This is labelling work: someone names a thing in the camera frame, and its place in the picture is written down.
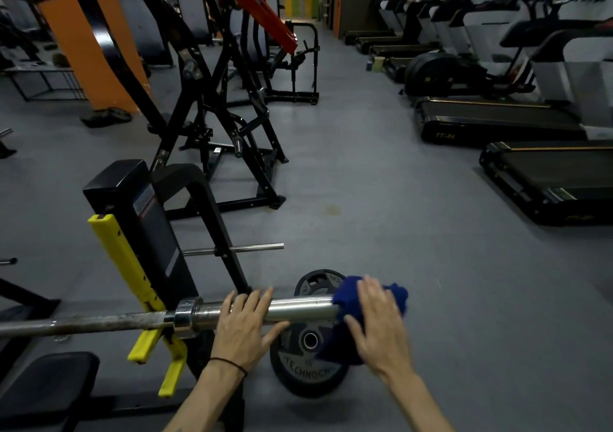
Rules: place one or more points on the person's left forearm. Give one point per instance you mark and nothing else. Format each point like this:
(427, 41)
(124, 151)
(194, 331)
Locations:
(206, 398)

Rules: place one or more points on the person's right hand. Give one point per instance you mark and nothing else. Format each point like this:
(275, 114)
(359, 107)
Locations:
(383, 331)

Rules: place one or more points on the blue cleaning cloth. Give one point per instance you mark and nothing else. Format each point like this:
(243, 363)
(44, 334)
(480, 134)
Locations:
(347, 297)

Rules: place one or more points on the metal spring collar clip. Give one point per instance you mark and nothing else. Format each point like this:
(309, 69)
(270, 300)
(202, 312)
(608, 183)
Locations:
(62, 337)

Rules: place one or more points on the black squat rack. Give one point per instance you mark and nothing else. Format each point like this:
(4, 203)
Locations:
(6, 148)

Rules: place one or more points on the wide orange pillar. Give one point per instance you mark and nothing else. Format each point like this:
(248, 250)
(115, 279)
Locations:
(86, 62)

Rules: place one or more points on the black weight plate white lettering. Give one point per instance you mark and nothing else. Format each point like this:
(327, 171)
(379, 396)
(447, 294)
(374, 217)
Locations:
(297, 369)

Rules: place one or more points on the black and red lever machine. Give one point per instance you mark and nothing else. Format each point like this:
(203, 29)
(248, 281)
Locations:
(206, 106)

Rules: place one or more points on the black bench press rack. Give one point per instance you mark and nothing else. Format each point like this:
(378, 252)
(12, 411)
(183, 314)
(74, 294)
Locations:
(115, 182)

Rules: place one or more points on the person's left hand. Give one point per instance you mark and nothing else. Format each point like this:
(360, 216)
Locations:
(242, 331)

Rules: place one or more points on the black elliptical trainer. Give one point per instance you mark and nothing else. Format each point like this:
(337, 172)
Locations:
(431, 74)

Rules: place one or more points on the large black weight plate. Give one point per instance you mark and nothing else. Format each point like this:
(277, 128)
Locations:
(318, 280)

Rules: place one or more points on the black padded bench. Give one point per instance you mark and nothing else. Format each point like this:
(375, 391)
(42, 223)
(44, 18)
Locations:
(52, 379)

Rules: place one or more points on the pale bucket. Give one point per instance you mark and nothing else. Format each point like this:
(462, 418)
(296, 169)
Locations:
(378, 64)

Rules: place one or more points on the small black weight plate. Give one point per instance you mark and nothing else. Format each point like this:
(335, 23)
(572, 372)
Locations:
(96, 119)
(119, 114)

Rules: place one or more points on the steel barbell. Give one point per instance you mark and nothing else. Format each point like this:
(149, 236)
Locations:
(119, 321)

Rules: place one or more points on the black plate-loaded machine frame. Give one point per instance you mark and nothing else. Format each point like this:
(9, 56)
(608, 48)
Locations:
(297, 96)

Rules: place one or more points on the yellow bar hook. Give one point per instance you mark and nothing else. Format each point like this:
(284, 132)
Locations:
(119, 254)

